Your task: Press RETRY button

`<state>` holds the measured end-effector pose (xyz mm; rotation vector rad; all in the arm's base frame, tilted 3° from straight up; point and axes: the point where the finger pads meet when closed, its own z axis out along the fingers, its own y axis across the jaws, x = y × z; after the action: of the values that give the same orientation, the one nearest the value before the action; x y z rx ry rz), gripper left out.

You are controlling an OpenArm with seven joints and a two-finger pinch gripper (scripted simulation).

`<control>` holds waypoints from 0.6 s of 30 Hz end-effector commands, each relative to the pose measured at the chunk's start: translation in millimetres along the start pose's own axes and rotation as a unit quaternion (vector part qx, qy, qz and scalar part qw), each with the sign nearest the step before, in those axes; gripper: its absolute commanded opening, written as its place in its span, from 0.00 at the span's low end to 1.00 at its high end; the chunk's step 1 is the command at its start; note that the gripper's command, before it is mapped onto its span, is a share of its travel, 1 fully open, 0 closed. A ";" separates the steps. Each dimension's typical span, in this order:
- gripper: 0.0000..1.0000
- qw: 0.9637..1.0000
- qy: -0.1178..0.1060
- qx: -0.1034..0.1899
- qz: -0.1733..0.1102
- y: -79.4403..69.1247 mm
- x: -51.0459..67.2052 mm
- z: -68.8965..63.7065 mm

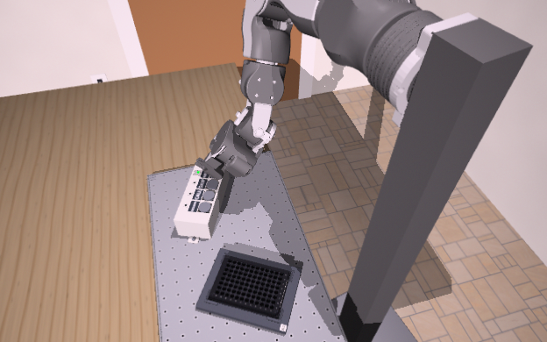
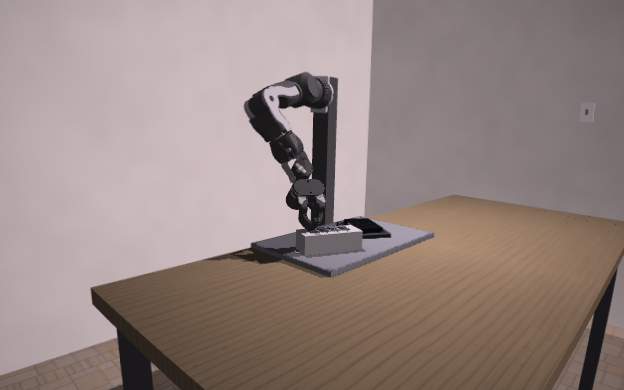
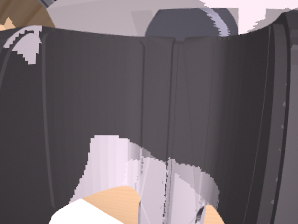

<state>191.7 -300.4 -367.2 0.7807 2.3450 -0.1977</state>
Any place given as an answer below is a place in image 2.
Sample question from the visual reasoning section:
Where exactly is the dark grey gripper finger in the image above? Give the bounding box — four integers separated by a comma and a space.
312, 193, 326, 230
295, 194, 317, 230

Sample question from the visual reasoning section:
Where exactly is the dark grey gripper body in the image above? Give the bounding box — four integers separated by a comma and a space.
286, 179, 324, 210

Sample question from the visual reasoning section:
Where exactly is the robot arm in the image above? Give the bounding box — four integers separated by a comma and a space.
244, 72, 334, 184

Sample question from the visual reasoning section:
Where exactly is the white operator button panel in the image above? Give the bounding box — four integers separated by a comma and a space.
294, 225, 363, 256

